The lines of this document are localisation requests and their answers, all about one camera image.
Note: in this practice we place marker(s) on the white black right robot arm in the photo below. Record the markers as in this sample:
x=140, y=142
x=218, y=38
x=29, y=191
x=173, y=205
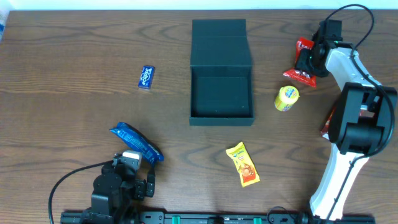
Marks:
x=359, y=127

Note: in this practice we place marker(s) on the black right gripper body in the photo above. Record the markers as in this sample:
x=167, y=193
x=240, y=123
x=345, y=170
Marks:
x=302, y=62

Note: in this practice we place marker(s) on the blue Eclipse mint tin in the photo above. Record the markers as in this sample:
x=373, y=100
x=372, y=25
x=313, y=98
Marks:
x=146, y=77

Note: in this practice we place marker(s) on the white blue object at edge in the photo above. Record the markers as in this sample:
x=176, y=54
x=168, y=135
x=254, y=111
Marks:
x=3, y=19

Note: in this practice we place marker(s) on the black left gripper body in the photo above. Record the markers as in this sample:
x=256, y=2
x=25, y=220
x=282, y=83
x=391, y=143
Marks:
x=137, y=186

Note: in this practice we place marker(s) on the dark green gift box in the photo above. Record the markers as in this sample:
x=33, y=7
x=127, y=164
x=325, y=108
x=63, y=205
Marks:
x=221, y=74

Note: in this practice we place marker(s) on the blue cookie packet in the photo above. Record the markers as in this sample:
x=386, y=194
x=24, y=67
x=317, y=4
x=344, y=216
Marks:
x=138, y=142

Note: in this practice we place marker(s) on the yellow Julie's peanut butter packet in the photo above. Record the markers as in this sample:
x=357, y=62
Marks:
x=244, y=165

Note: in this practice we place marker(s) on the red Hello Panda box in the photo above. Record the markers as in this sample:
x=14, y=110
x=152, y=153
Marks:
x=325, y=128

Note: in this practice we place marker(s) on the yellow Mentos candy bottle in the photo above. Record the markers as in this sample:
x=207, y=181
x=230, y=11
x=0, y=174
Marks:
x=286, y=98

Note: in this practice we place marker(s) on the black mounting rail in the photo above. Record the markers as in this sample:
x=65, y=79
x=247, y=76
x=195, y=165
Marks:
x=186, y=218

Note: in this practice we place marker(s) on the red Hacks candy bag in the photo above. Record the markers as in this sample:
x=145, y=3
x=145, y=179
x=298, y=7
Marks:
x=302, y=77

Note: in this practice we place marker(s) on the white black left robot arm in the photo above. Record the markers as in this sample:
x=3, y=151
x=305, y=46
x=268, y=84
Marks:
x=116, y=192

